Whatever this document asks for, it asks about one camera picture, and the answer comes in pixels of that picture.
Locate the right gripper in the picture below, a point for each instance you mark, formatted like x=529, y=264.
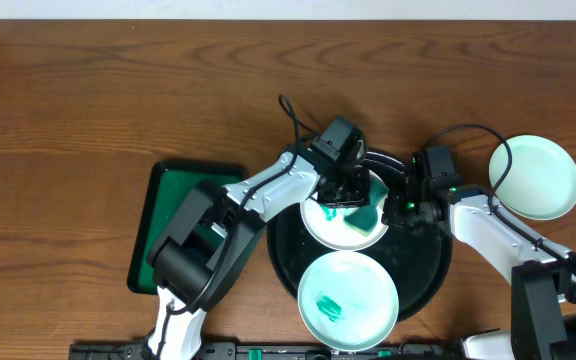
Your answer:
x=392, y=212

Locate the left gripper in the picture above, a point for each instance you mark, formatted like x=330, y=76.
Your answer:
x=343, y=195

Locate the green yellow sponge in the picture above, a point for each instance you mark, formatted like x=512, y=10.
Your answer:
x=364, y=220

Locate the white plate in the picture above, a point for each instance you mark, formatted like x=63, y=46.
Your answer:
x=326, y=225

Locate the mint green plate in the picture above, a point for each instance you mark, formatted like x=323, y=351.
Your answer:
x=536, y=177
x=348, y=301

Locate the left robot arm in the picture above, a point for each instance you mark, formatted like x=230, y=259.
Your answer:
x=201, y=252

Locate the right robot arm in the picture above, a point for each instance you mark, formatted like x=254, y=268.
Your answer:
x=541, y=273

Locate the black round tray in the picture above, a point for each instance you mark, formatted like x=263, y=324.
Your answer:
x=417, y=261

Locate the green rectangular tray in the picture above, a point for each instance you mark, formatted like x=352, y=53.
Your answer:
x=169, y=183

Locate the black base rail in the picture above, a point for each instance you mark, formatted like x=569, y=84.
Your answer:
x=231, y=351

